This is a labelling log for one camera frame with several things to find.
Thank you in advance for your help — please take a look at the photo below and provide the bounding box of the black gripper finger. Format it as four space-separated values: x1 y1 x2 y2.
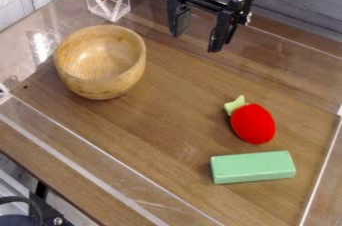
167 0 191 37
207 10 236 52

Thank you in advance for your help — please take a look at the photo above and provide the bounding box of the red plush strawberry toy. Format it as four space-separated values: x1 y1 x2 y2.
223 95 277 145

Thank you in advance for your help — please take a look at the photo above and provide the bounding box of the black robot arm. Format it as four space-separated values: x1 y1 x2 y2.
166 0 255 52

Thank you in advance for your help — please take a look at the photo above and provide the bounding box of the wooden bowl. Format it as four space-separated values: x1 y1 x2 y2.
53 25 147 100

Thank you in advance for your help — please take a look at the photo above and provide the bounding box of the green rectangular block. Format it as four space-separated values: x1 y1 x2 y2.
210 151 297 184

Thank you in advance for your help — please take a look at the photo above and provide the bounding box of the clear acrylic corner bracket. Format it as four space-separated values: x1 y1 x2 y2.
85 0 131 22

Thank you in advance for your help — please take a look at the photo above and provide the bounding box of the black table clamp mount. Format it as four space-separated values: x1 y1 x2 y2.
29 193 75 226

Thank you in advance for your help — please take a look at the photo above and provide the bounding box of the black cable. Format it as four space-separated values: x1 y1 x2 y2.
0 195 44 226

